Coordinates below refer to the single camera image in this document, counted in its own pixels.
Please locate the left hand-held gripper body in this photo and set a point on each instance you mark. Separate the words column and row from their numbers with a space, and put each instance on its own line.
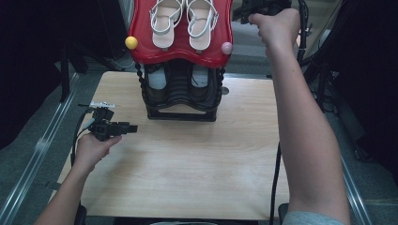
column 104, row 128

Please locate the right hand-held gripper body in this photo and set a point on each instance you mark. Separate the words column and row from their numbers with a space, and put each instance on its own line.
column 266, row 6

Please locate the black leather shoe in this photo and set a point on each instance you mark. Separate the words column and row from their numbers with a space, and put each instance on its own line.
column 156, row 81
column 200, row 79

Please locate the white slingback heeled shoe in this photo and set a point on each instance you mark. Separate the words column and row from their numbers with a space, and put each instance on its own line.
column 200, row 37
column 165, row 34

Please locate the red and black shoe rack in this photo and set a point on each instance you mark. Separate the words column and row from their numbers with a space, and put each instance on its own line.
column 181, row 57

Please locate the person's left hand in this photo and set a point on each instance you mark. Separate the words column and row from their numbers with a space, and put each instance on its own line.
column 92, row 150

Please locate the person's right hand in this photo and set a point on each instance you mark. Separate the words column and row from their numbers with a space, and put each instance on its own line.
column 280, row 28

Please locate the black metal stand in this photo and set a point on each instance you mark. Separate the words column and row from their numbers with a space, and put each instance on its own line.
column 65, row 78
column 319, row 90

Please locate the grey tape strip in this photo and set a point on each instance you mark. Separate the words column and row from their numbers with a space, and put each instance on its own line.
column 53, row 186

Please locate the black chair armrest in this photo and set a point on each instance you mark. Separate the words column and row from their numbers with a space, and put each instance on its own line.
column 283, row 212
column 80, row 215

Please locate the small grey round disc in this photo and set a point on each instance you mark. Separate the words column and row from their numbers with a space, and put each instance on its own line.
column 225, row 91

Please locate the black curtain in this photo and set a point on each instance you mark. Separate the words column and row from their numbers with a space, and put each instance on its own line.
column 369, row 78
column 28, row 47

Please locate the grey shirt sleeve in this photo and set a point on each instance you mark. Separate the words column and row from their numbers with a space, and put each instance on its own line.
column 313, row 218

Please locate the metal floor rail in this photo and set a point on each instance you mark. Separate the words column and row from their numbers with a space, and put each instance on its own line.
column 34, row 156
column 353, row 193

